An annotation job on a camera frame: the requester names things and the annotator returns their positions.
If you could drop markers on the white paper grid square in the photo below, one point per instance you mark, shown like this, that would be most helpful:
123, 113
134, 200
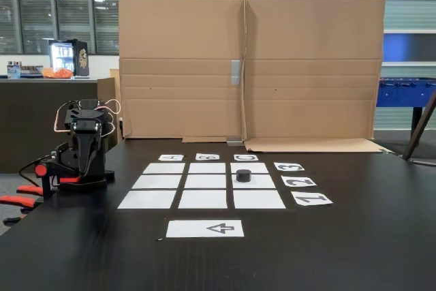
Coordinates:
156, 182
146, 199
259, 199
206, 168
202, 199
262, 182
260, 168
205, 181
164, 168

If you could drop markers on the large brown cardboard panel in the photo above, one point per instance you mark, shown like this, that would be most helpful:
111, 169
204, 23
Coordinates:
313, 32
180, 32

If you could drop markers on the paper sheet letter A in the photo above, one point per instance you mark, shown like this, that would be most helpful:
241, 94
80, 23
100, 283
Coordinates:
171, 157

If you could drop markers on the black mini fridge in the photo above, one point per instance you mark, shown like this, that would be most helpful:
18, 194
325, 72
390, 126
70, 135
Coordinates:
80, 57

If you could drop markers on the black octagonal token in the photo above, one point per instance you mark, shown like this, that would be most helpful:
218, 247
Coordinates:
243, 176

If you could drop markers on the black clamp with orange knob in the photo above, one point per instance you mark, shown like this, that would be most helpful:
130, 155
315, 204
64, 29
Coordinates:
41, 169

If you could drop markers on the paper sheet number 3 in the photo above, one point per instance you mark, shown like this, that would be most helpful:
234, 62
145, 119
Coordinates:
289, 167

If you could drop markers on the paper sheet letter B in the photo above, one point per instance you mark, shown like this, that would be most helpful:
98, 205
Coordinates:
207, 157

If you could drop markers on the paper sheet letter C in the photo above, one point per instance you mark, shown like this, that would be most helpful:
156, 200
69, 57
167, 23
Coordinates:
246, 157

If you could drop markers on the brown wooden leg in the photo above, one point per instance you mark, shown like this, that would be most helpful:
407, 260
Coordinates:
420, 127

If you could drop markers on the blue foosball table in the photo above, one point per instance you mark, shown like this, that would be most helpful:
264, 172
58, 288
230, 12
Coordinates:
402, 95

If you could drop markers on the dark counter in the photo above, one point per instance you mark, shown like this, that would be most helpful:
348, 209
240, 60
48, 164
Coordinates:
30, 117

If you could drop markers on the paper sheet number 2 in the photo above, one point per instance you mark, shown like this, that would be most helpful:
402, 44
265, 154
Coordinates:
298, 181

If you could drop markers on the short grey tape piece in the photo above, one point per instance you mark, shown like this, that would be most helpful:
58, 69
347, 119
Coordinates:
234, 141

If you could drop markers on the orange snack bag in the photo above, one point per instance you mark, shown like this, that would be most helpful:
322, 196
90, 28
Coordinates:
58, 73

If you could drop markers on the paper sheet number 1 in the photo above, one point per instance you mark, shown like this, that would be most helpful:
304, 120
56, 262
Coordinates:
311, 198

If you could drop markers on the long grey tape strip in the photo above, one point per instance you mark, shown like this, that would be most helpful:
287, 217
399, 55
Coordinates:
236, 72

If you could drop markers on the blue white carton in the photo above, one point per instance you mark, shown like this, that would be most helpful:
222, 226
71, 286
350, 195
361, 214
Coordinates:
14, 70

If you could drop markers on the white arrow paper sheet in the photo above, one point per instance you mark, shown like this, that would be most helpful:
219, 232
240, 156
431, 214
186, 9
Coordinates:
204, 228

